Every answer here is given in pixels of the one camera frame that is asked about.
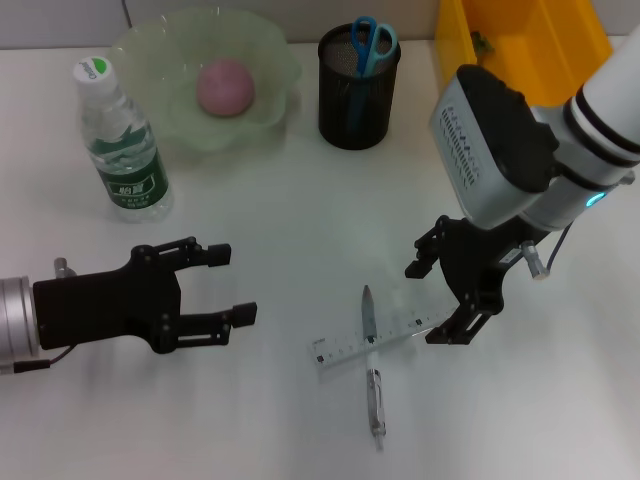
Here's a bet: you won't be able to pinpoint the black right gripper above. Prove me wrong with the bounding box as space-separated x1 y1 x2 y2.
404 213 547 347

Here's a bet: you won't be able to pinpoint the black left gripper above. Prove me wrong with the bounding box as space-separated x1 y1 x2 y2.
32 237 258 355

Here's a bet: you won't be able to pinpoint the transparent plastic ruler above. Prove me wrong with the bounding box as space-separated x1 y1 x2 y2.
308 294 464 375

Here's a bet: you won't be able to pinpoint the grey white ballpoint pen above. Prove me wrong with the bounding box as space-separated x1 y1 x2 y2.
360 284 387 452

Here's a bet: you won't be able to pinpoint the clear green-label water bottle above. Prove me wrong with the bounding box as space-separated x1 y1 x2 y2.
72 56 175 225

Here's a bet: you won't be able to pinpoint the pink peach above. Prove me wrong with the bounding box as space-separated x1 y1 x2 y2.
195 58 256 117

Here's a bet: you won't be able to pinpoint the blue scissors with cover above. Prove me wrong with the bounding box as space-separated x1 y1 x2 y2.
348 16 399 137

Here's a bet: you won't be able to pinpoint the green plastic wrapper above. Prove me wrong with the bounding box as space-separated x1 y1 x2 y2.
469 30 497 57

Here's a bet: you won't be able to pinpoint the black mesh pen holder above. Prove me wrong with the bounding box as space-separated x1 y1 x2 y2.
318 21 402 150

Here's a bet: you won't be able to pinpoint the green translucent fruit bowl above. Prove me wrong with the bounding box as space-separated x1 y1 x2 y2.
107 7 304 156

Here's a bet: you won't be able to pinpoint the yellow plastic bin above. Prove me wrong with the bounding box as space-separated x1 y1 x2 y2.
433 0 615 111

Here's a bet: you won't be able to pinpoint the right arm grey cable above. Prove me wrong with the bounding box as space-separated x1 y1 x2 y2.
546 219 576 275

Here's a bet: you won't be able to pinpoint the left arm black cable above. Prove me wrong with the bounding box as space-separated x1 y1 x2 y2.
12 344 76 375

